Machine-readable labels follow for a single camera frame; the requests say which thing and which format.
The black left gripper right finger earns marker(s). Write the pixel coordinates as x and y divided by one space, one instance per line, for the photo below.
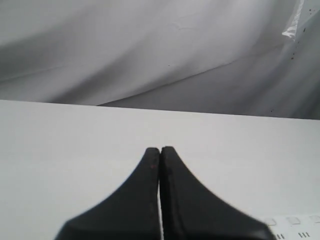
192 212

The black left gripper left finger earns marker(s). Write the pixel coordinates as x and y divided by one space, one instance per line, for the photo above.
129 213

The grey backdrop cloth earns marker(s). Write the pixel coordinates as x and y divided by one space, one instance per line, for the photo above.
241 57

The white five-outlet power strip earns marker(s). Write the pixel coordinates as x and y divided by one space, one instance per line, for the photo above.
294 227

